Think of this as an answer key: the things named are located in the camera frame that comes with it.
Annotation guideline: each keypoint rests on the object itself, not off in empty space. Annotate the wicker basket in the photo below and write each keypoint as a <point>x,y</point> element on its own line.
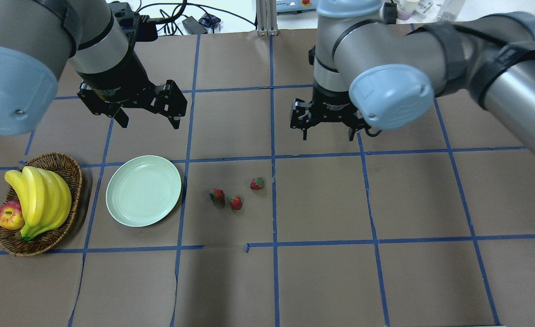
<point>66,167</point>

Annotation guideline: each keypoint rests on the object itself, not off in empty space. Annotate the strawberry with green top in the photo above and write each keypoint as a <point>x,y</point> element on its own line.
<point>217,196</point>

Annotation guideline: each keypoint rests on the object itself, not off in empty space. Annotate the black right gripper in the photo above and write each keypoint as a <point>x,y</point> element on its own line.
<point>330,105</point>

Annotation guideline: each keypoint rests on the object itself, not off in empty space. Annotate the red apple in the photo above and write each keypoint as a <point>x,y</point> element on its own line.
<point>11,215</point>

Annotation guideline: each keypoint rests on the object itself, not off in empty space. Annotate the aluminium frame post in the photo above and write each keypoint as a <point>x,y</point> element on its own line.
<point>265,14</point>

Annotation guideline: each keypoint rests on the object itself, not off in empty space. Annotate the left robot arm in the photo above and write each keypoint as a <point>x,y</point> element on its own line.
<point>39,37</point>

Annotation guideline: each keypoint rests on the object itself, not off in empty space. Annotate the yellow banana bunch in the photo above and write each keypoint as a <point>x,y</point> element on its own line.
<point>45,199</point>

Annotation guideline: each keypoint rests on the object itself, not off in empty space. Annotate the black power adapter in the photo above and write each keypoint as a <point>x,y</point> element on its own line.
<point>193,27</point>

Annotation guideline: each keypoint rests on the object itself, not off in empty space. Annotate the red strawberry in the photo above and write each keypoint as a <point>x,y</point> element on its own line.
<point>257,183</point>
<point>235,202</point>

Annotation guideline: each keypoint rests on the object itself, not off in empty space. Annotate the light green plate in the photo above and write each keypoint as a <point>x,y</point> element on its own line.
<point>143,191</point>

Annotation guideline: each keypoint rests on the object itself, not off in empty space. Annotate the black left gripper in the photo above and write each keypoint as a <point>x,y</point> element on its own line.
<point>118,78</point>

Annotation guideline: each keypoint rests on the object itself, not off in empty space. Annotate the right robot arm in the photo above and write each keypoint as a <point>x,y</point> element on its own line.
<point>367,77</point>

